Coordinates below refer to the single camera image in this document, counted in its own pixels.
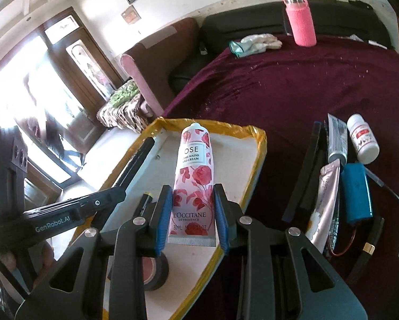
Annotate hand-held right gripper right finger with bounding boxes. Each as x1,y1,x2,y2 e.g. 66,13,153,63
213,183,368,320

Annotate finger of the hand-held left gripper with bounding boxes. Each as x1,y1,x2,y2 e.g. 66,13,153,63
93,138,157,230

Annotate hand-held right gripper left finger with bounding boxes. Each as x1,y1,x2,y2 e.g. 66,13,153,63
15,186,173,320

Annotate rose print hand cream tube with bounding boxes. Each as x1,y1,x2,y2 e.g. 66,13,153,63
168,123,217,248

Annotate white tray yellow taped rim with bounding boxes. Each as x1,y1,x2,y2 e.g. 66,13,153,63
66,117,267,320

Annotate long black bar blue tip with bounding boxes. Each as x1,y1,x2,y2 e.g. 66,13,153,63
282,122,323,221

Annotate long black bar orange tip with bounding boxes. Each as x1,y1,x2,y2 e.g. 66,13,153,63
299,123,328,211

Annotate pink silver cream tube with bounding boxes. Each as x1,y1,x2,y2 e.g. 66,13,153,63
308,159,341,254

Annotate black marker white print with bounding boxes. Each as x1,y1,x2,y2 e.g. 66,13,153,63
323,193,341,257

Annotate blue battery pack red wires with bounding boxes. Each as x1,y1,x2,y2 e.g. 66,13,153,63
331,163,375,255

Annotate black lipstick gold band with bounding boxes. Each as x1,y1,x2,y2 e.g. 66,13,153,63
348,216,385,285

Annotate floral brown cloth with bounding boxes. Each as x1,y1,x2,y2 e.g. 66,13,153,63
96,98,153,134

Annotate black tape roll red core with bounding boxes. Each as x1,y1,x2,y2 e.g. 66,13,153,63
108,251,169,291

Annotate green patterned cushion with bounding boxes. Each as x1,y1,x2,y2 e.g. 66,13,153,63
109,80,140,105

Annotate maroon armchair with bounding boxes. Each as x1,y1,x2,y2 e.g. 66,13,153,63
120,17,200,115

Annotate wooden glass door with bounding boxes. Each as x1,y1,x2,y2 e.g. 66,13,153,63
41,7,125,147

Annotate grey metal tube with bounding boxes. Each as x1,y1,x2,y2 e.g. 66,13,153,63
327,113,349,166

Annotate maroon tablecloth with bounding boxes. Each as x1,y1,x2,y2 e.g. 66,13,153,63
163,35,399,320

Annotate white pill bottle red label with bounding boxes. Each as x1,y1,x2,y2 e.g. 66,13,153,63
347,113,380,165

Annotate thin dark pen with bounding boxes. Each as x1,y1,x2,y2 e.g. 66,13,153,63
364,167,399,205

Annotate pink sleeved water bottle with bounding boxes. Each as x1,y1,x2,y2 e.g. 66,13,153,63
283,0,317,46

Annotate white paper scraps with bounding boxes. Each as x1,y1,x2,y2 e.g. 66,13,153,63
348,34,386,49

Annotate small wall picture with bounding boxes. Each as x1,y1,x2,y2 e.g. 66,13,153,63
121,6,141,25

